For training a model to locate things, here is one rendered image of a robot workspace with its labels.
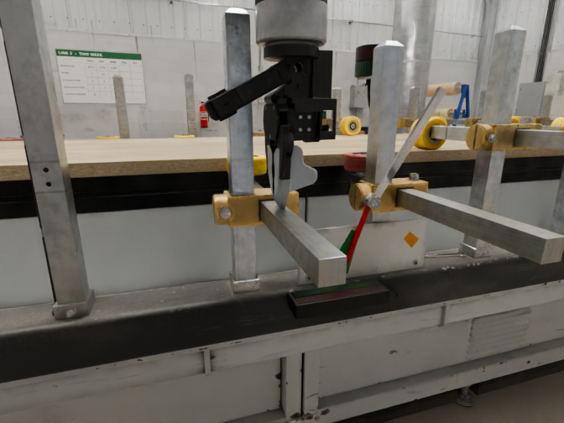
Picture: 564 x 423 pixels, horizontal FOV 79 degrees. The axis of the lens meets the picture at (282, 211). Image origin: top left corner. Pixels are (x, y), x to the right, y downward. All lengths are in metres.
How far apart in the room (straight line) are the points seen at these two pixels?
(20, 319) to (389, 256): 0.60
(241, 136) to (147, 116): 7.11
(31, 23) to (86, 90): 7.11
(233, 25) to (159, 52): 7.20
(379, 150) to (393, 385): 0.84
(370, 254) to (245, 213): 0.25
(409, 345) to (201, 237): 0.76
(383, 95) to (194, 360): 0.56
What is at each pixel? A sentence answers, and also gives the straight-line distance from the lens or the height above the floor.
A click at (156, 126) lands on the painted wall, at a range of 7.63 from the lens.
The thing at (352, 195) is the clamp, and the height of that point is 0.85.
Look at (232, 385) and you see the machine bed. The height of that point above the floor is 0.29.
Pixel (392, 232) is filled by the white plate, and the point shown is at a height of 0.78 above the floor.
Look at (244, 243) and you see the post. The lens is 0.56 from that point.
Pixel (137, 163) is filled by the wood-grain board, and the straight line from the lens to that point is 0.74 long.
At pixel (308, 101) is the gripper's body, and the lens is 0.45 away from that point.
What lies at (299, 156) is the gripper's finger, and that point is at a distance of 0.47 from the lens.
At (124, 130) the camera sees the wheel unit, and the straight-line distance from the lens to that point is 1.62.
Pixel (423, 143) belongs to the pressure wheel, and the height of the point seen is 0.92.
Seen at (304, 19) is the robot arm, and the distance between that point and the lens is 0.45.
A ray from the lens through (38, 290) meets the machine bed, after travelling 0.86.
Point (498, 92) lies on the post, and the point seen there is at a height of 1.03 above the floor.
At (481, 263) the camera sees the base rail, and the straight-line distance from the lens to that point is 0.81.
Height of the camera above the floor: 0.99
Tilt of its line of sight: 16 degrees down
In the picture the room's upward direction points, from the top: straight up
